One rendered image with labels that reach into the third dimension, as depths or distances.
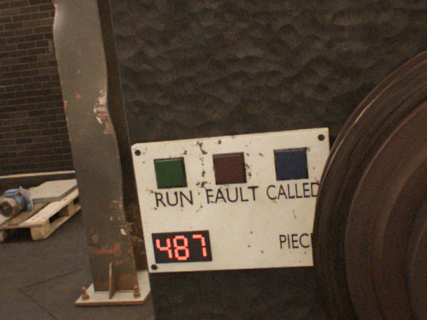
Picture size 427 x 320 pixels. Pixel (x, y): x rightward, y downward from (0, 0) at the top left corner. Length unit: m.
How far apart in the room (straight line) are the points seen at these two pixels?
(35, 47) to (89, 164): 4.09
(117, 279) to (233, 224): 2.85
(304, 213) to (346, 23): 0.25
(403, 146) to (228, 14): 0.30
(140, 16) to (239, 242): 0.33
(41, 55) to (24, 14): 0.48
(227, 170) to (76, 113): 2.71
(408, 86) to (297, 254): 0.29
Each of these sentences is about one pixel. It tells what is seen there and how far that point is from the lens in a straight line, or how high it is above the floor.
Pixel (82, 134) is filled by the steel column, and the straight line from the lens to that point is 3.53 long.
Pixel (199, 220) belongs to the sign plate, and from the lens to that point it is 0.88.
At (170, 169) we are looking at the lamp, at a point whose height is 1.21.
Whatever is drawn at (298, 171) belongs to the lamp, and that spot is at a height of 1.19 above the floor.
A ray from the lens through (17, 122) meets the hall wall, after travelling 7.73.
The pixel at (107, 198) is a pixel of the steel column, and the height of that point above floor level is 0.56.
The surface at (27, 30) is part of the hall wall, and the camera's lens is 7.55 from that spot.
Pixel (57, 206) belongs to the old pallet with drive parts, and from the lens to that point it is 5.42.
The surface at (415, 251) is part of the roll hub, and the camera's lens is 0.65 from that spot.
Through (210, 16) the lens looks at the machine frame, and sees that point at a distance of 0.85.
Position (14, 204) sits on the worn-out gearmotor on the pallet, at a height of 0.26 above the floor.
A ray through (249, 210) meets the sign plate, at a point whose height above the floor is 1.14.
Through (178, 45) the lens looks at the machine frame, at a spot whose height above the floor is 1.36.
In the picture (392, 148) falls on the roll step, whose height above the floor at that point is 1.24.
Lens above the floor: 1.38
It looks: 11 degrees down
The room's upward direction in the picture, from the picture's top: 7 degrees counter-clockwise
